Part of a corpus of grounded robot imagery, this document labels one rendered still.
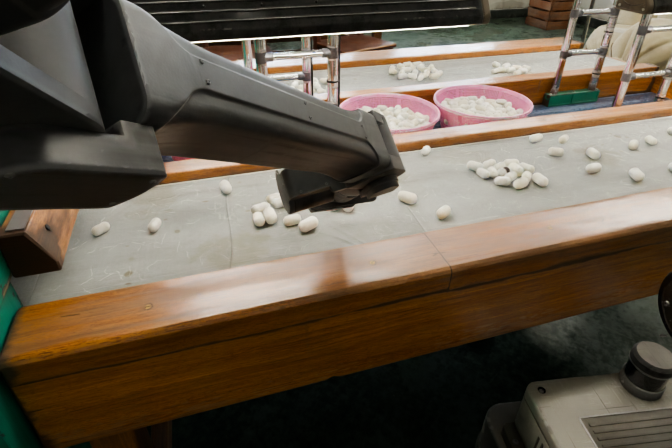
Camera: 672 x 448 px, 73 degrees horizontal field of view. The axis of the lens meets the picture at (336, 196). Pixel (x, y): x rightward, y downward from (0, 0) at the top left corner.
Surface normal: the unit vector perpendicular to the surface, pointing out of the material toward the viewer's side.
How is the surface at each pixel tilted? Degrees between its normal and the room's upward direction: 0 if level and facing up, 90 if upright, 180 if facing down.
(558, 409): 1
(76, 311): 0
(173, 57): 58
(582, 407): 0
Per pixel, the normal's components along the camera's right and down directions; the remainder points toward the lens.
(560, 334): 0.00, -0.85
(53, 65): 0.81, -0.36
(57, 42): 0.90, -0.36
